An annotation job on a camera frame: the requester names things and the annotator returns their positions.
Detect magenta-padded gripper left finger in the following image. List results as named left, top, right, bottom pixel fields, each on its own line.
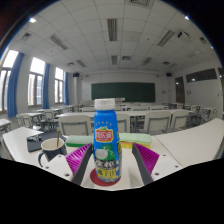
left=43, top=143, right=94, bottom=186

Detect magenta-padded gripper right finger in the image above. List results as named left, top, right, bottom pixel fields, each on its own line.
left=131, top=142, right=184, bottom=186

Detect blue drink bottle white cap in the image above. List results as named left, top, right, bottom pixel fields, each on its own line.
left=93, top=98, right=123, bottom=183

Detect dark blue mug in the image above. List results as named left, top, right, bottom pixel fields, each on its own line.
left=37, top=137, right=68, bottom=168

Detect golden stirring stick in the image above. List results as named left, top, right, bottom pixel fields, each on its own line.
left=55, top=129, right=62, bottom=148

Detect black folder with keys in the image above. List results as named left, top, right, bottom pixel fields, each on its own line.
left=26, top=130, right=68, bottom=153

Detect yellow and green sponge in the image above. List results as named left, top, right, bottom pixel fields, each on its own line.
left=119, top=132, right=153, bottom=150

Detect flat round red coaster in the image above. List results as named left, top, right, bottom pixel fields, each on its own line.
left=89, top=168, right=122, bottom=187

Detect classroom chairs and desks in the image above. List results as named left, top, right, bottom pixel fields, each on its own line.
left=0, top=101, right=221, bottom=136

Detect dark classroom door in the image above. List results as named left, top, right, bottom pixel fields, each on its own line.
left=174, top=76, right=186, bottom=104

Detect blue window curtain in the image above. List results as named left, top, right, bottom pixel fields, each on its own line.
left=42, top=63, right=51, bottom=110
left=63, top=72, right=70, bottom=106
left=7, top=52, right=25, bottom=118

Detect tall bright window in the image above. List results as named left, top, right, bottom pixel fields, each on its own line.
left=27, top=57, right=46, bottom=107
left=0, top=49, right=19, bottom=113
left=54, top=67, right=65, bottom=104

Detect green chalkboard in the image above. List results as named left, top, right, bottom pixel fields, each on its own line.
left=90, top=82, right=156, bottom=103

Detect ceiling projector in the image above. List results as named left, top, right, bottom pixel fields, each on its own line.
left=176, top=31, right=192, bottom=41

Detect ceiling lights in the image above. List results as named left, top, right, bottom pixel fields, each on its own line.
left=28, top=0, right=214, bottom=68

